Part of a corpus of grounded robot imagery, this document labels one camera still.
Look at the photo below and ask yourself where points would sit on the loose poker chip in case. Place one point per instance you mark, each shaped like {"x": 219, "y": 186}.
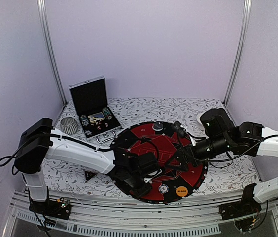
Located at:
{"x": 88, "y": 133}

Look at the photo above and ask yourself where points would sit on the boxed playing card deck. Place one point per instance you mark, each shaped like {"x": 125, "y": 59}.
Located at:
{"x": 96, "y": 117}

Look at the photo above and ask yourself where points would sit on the white ceramic bowl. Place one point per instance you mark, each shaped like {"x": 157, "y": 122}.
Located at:
{"x": 198, "y": 116}

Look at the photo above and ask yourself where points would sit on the right poker chip row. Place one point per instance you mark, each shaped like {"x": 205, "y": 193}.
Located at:
{"x": 107, "y": 113}

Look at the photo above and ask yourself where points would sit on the striped grey cup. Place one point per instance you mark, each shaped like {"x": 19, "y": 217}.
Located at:
{"x": 68, "y": 125}

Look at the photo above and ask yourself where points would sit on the clear dealer button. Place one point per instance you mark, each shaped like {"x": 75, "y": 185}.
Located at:
{"x": 157, "y": 126}

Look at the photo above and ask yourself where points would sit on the left aluminium frame post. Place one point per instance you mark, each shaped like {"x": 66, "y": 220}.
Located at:
{"x": 52, "y": 59}

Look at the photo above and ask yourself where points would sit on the aluminium frame post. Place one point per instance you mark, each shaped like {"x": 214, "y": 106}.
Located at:
{"x": 239, "y": 51}
{"x": 52, "y": 59}

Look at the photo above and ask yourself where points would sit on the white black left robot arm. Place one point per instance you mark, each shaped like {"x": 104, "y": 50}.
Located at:
{"x": 42, "y": 141}

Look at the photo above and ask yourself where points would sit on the poker chip stack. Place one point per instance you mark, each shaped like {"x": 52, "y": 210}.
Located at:
{"x": 163, "y": 188}

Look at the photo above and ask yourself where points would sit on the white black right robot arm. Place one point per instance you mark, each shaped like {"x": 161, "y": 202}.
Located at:
{"x": 255, "y": 140}

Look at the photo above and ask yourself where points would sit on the round red black poker mat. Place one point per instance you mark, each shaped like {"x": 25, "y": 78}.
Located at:
{"x": 141, "y": 139}

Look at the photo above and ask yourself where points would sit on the orange big blind button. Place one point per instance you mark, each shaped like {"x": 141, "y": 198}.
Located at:
{"x": 181, "y": 191}

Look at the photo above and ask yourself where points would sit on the aluminium front rail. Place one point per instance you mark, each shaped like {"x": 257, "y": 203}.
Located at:
{"x": 100, "y": 216}

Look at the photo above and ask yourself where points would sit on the aluminium poker chip case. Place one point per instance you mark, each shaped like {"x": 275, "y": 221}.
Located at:
{"x": 90, "y": 97}

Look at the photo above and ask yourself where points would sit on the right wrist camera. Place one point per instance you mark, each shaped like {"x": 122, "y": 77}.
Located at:
{"x": 178, "y": 129}

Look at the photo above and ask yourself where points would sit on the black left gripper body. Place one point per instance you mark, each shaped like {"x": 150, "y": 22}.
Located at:
{"x": 133, "y": 183}

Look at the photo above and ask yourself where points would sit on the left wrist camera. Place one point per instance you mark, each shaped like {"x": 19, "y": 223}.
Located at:
{"x": 152, "y": 175}

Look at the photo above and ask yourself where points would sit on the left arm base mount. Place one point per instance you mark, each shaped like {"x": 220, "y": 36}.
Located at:
{"x": 60, "y": 208}

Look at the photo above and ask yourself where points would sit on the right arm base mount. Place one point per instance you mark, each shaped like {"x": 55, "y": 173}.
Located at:
{"x": 244, "y": 212}

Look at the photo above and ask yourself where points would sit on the right aluminium frame post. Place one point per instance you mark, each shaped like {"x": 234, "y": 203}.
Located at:
{"x": 239, "y": 51}

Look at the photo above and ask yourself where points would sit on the left poker chip row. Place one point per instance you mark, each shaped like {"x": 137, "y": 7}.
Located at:
{"x": 84, "y": 120}

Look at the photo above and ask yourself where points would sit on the poker chip row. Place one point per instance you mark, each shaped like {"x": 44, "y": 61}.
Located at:
{"x": 84, "y": 120}
{"x": 107, "y": 113}

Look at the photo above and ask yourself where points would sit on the red dice set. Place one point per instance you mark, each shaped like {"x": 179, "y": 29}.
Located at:
{"x": 101, "y": 126}

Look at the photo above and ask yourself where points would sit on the black triangular card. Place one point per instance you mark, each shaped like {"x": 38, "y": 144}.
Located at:
{"x": 88, "y": 175}

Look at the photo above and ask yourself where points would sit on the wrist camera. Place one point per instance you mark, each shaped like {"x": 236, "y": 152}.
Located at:
{"x": 152, "y": 175}
{"x": 178, "y": 129}

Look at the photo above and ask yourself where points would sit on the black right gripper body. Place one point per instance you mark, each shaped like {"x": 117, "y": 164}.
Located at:
{"x": 219, "y": 145}

